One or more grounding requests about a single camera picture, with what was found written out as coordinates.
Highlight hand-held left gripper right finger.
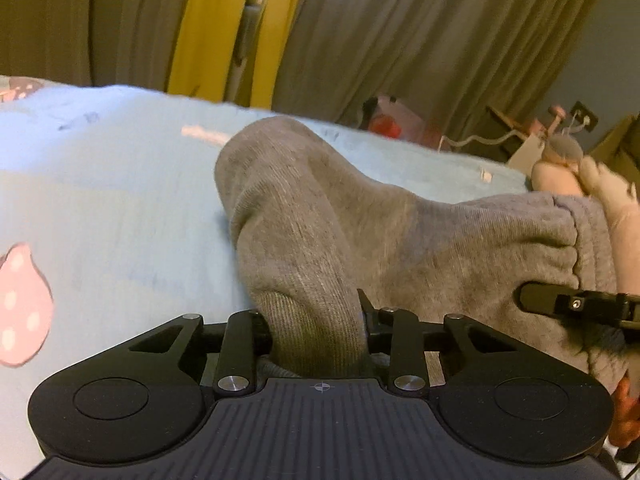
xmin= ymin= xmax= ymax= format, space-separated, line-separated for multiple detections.
xmin=356 ymin=288 xmax=507 ymax=395

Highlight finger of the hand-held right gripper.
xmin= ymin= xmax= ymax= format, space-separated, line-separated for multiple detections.
xmin=519 ymin=282 xmax=640 ymax=323

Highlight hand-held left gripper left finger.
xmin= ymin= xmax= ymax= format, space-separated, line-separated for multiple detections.
xmin=127 ymin=310 xmax=275 ymax=397

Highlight grey pants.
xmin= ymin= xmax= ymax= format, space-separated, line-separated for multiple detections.
xmin=214 ymin=115 xmax=632 ymax=387

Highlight person's right forearm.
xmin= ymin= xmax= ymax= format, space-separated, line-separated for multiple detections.
xmin=611 ymin=232 xmax=640 ymax=295

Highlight person's right hand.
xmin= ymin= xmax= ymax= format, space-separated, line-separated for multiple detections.
xmin=530 ymin=136 xmax=640 ymax=243

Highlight orange object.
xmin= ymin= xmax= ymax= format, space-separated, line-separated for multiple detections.
xmin=612 ymin=375 xmax=640 ymax=449

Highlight blue mushroom print bedsheet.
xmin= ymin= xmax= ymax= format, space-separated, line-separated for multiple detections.
xmin=0 ymin=75 xmax=532 ymax=466

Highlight red and pink bag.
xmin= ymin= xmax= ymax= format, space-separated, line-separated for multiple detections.
xmin=362 ymin=94 xmax=432 ymax=142

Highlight grey curtain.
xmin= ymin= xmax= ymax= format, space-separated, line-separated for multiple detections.
xmin=0 ymin=0 xmax=203 ymax=92
xmin=272 ymin=0 xmax=618 ymax=133

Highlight yellow curtain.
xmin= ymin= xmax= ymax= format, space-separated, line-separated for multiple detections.
xmin=249 ymin=0 xmax=312 ymax=109
xmin=167 ymin=0 xmax=257 ymax=97

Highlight white cable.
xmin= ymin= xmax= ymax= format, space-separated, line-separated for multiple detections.
xmin=440 ymin=117 xmax=586 ymax=153

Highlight wall socket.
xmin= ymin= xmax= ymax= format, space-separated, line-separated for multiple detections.
xmin=570 ymin=101 xmax=600 ymax=131

